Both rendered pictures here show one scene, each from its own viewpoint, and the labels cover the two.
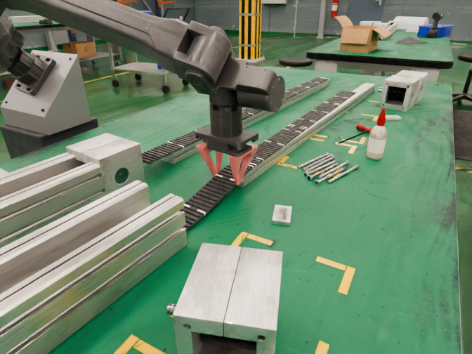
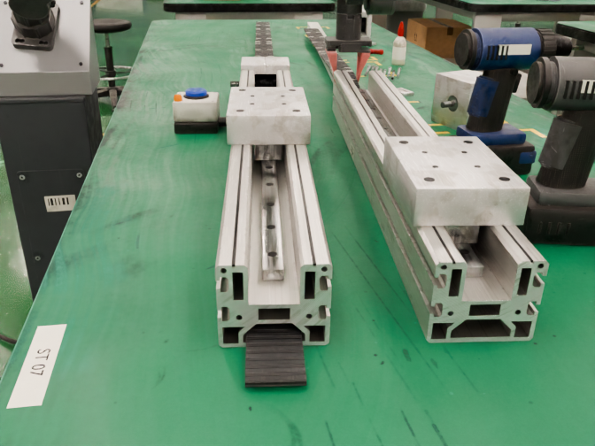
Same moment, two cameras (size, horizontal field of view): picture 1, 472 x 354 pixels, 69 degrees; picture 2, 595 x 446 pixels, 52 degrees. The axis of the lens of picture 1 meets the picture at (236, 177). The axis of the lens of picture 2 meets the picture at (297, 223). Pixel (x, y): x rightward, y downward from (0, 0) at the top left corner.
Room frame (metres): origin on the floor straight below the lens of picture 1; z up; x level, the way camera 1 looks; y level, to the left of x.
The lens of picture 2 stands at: (-0.47, 0.99, 1.12)
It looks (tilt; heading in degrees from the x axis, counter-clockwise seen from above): 26 degrees down; 322
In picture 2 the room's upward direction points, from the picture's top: 1 degrees clockwise
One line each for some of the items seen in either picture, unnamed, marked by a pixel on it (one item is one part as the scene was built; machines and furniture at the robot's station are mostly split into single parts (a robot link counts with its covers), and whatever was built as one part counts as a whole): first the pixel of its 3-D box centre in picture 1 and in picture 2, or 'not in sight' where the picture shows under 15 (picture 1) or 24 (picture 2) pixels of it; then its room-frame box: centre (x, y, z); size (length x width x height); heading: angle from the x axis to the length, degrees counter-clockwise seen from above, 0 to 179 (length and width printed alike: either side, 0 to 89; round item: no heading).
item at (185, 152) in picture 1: (270, 107); not in sight; (1.11, -0.11, 0.79); 0.96 x 0.04 x 0.03; 145
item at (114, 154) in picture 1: (103, 166); (259, 83); (0.59, 0.26, 0.83); 0.12 x 0.09 x 0.10; 55
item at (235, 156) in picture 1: (232, 159); (352, 62); (0.58, 0.01, 0.85); 0.07 x 0.07 x 0.09; 55
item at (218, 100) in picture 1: (228, 88); (352, 1); (0.58, 0.01, 0.98); 0.07 x 0.06 x 0.07; 58
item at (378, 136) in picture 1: (378, 133); (399, 43); (0.74, -0.33, 0.84); 0.04 x 0.04 x 0.12
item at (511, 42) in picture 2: not in sight; (513, 101); (0.05, 0.16, 0.89); 0.20 x 0.08 x 0.22; 63
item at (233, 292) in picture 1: (222, 312); (463, 101); (0.25, 0.01, 0.83); 0.11 x 0.10 x 0.10; 80
